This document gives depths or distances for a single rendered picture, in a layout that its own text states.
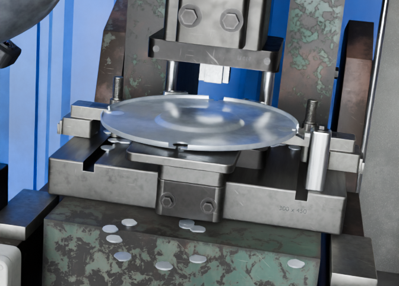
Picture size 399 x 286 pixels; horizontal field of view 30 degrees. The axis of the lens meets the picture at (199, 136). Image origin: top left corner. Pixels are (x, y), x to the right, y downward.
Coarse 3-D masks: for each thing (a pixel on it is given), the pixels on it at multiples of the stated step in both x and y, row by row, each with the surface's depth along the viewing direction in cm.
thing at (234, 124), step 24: (168, 96) 122; (192, 96) 123; (120, 120) 108; (144, 120) 108; (168, 120) 107; (192, 120) 107; (216, 120) 108; (240, 120) 109; (264, 120) 112; (288, 120) 112; (168, 144) 96; (192, 144) 98; (216, 144) 98; (240, 144) 99; (264, 144) 99
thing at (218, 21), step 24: (168, 0) 110; (192, 0) 106; (216, 0) 106; (240, 0) 105; (264, 0) 108; (168, 24) 111; (192, 24) 107; (216, 24) 107; (240, 24) 106; (264, 24) 110; (240, 48) 107
